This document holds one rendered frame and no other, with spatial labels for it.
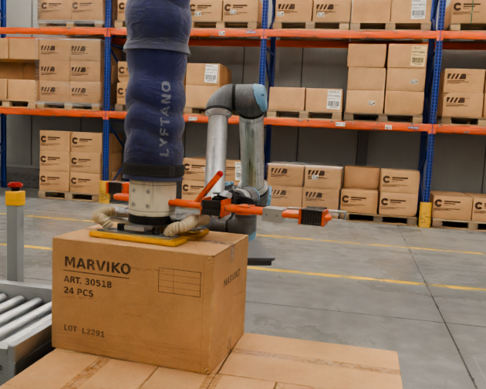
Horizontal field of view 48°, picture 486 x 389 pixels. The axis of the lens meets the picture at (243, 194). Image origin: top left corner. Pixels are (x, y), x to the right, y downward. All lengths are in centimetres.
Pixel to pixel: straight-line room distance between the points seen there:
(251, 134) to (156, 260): 87
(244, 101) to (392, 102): 678
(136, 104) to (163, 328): 76
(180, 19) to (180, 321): 101
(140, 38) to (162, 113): 26
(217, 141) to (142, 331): 85
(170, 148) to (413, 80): 738
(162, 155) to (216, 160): 41
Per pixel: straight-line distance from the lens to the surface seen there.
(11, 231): 293
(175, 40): 195
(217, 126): 233
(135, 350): 197
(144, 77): 193
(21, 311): 257
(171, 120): 193
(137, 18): 196
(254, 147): 251
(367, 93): 903
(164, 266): 183
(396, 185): 905
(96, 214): 203
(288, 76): 1044
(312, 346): 217
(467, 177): 1051
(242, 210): 186
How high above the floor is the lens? 133
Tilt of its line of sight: 6 degrees down
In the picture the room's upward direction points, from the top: 3 degrees clockwise
